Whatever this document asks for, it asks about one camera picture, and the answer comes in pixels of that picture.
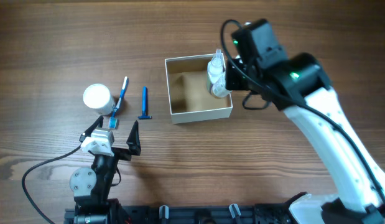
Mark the black mounting rail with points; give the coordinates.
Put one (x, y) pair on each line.
(253, 214)

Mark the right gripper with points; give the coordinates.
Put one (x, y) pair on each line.
(233, 76)

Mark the blue disposable razor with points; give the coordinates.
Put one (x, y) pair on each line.
(144, 114)

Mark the white cardboard box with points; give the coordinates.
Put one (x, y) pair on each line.
(189, 98)

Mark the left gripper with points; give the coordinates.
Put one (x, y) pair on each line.
(118, 152)

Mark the white squeeze tube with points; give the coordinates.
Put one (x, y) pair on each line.
(218, 86)

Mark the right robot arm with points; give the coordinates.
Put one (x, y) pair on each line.
(300, 88)

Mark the white round jar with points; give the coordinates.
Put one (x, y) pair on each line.
(98, 97)

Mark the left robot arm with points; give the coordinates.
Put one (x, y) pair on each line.
(91, 185)

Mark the blue white toothbrush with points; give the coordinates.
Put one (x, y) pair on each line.
(113, 121)

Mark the dark blue pump bottle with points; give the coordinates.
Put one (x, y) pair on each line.
(215, 67)

